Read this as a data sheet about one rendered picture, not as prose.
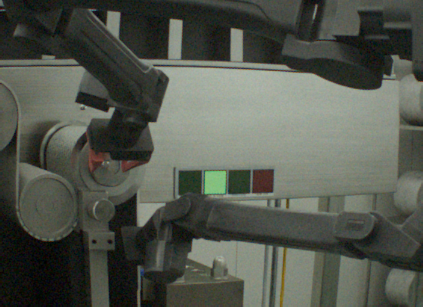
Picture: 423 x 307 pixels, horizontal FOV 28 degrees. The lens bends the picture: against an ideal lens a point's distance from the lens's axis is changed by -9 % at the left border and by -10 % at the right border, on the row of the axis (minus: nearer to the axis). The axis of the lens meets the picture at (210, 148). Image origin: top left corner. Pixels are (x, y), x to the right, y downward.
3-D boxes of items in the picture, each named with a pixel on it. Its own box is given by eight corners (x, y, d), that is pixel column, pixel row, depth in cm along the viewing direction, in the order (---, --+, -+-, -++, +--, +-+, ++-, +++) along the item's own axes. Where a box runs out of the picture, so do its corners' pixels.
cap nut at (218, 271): (214, 280, 170) (214, 258, 170) (206, 276, 174) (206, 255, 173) (231, 278, 172) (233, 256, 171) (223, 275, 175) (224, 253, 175)
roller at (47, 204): (20, 238, 155) (18, 172, 154) (-4, 218, 178) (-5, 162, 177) (79, 238, 160) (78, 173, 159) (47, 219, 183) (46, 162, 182)
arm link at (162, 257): (226, 215, 152) (190, 194, 146) (220, 277, 146) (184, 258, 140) (172, 231, 159) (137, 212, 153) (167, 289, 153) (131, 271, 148)
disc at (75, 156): (66, 200, 158) (77, 117, 159) (65, 199, 159) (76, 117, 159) (140, 211, 165) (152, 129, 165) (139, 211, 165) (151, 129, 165)
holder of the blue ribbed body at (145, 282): (143, 300, 167) (142, 276, 167) (106, 277, 188) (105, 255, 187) (158, 299, 168) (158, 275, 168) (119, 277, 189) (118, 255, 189)
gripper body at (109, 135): (152, 157, 150) (166, 129, 144) (94, 156, 145) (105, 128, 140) (143, 125, 153) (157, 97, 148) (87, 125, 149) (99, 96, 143)
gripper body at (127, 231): (176, 262, 162) (191, 248, 156) (124, 263, 158) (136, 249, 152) (169, 229, 165) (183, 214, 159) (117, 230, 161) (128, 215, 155)
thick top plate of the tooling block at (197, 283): (166, 314, 164) (166, 284, 164) (101, 274, 200) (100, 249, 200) (243, 308, 171) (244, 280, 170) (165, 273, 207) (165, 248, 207)
